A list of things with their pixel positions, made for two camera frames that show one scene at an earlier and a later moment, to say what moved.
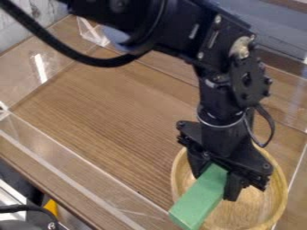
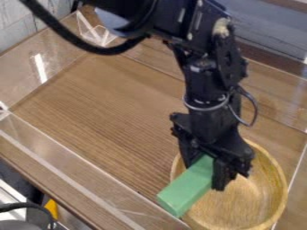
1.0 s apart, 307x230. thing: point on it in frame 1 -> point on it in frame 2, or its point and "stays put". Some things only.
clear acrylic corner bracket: [93, 33] stays put
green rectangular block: [201, 198] -> [185, 190]
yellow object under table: [50, 206] stays put
